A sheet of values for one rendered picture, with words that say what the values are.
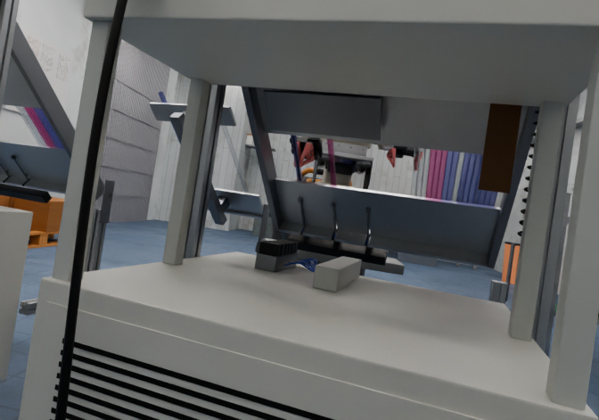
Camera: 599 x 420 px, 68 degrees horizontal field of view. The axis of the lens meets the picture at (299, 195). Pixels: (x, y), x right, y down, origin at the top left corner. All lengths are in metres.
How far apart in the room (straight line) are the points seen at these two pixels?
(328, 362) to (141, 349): 0.25
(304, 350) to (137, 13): 0.50
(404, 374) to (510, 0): 0.41
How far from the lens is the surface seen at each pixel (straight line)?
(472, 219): 1.35
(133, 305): 0.64
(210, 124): 1.07
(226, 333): 0.58
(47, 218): 4.90
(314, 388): 0.55
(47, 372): 0.75
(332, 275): 0.88
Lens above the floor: 0.78
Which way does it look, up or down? 1 degrees up
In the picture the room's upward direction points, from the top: 9 degrees clockwise
